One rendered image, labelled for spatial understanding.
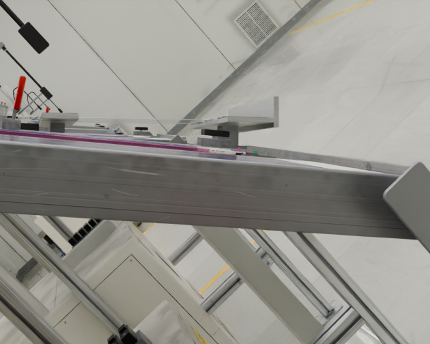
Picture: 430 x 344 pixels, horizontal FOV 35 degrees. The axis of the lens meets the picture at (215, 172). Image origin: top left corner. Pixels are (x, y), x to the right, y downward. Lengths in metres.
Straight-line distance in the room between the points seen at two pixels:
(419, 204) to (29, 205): 0.35
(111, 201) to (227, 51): 8.38
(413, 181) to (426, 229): 0.05
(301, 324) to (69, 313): 0.78
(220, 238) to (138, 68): 7.28
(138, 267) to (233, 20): 7.12
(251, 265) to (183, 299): 0.60
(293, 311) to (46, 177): 1.11
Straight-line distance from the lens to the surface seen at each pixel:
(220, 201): 0.63
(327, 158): 0.92
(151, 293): 2.14
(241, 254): 1.58
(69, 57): 8.74
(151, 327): 1.30
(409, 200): 0.64
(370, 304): 1.49
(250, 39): 9.05
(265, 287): 1.61
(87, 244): 2.44
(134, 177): 0.61
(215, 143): 1.32
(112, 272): 2.11
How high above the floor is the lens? 0.99
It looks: 11 degrees down
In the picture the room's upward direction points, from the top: 42 degrees counter-clockwise
